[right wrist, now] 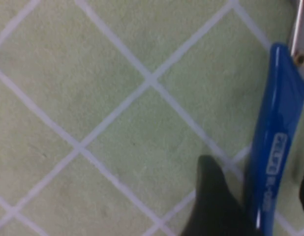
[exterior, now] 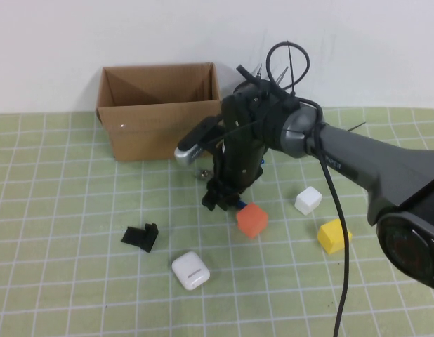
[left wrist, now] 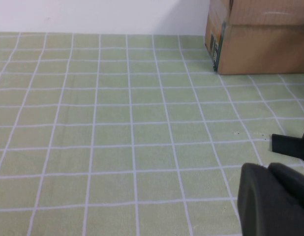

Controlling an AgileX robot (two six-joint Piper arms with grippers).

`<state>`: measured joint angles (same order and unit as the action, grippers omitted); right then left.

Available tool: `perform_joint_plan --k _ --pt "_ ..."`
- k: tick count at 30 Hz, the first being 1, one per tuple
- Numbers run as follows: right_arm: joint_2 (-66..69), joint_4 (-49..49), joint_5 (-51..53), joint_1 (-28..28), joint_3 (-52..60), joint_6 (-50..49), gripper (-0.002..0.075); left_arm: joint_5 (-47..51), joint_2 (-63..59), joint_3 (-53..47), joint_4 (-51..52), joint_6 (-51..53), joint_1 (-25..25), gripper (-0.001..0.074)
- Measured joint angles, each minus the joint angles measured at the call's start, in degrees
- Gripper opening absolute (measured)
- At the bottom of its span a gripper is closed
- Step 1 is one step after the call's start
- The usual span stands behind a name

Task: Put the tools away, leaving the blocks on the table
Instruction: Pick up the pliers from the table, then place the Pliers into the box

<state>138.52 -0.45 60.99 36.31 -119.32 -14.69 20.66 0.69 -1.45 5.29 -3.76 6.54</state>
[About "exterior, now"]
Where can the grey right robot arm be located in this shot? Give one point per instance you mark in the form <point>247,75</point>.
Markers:
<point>361,158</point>

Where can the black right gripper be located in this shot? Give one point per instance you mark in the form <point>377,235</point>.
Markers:
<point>238,168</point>

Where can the black plastic bracket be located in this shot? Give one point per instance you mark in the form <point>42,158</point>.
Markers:
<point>138,238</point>

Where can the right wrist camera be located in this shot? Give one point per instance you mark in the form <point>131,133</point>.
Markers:
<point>199,144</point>

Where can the white earbuds case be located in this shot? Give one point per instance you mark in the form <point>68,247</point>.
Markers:
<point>190,270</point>

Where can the brown cardboard box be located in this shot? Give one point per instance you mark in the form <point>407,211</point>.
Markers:
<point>150,133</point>

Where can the white cube block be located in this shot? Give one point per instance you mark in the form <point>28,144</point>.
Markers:
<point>308,201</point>

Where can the orange cube block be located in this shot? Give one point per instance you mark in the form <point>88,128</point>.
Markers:
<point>252,221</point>

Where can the yellow cube block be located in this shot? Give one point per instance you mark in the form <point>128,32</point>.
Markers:
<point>329,237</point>

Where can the slim black flexible bit driver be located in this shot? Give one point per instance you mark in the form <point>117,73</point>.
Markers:
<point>259,72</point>

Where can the green checked tablecloth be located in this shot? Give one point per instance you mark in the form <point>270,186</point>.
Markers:
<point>378,316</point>

